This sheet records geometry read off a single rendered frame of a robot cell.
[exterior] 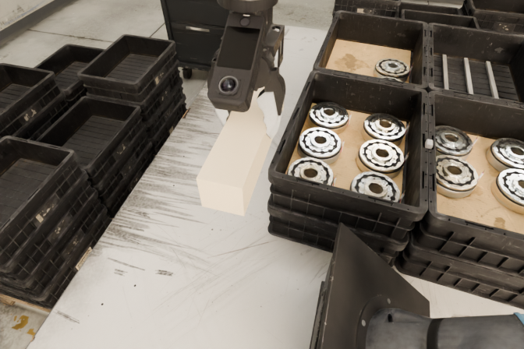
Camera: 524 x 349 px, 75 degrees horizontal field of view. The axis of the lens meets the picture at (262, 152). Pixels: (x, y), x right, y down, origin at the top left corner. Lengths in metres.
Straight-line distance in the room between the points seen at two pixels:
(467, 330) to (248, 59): 0.43
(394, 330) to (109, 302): 0.56
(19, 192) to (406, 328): 1.26
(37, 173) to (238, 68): 1.19
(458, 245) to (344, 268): 0.26
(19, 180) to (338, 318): 1.23
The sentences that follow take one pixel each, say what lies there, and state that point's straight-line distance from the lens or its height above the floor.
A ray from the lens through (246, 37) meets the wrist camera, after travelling 0.41.
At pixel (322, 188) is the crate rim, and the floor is 0.93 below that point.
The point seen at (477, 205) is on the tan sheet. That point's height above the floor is 0.83.
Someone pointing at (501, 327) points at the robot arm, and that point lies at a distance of 0.54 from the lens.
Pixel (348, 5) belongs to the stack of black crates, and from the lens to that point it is 2.42.
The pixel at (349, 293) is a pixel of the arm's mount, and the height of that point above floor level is 0.91.
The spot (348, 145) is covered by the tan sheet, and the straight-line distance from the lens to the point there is 0.89.
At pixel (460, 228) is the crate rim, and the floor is 0.92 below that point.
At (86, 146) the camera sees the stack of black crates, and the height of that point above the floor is 0.38.
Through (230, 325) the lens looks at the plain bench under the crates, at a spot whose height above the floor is 0.70.
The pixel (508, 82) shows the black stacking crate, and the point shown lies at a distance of 1.32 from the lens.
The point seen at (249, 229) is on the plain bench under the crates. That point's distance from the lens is 0.86.
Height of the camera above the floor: 1.43
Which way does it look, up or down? 46 degrees down
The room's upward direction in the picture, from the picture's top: straight up
